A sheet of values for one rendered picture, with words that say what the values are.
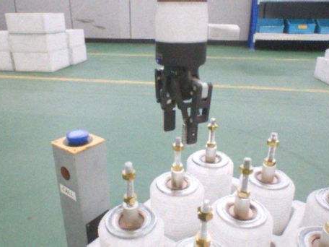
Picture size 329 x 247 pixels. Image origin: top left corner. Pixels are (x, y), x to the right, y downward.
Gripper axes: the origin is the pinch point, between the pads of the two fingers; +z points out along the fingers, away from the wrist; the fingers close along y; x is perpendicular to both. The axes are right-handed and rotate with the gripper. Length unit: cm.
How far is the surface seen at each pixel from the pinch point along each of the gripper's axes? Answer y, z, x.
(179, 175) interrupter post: 0.8, 7.9, -0.1
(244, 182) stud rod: 10.9, 4.9, 5.0
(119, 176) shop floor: -46, 35, 3
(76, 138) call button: -10.2, 2.7, -14.8
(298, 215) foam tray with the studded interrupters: 9.5, 17.4, 20.9
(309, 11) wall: -310, -23, 421
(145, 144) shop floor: -67, 35, 21
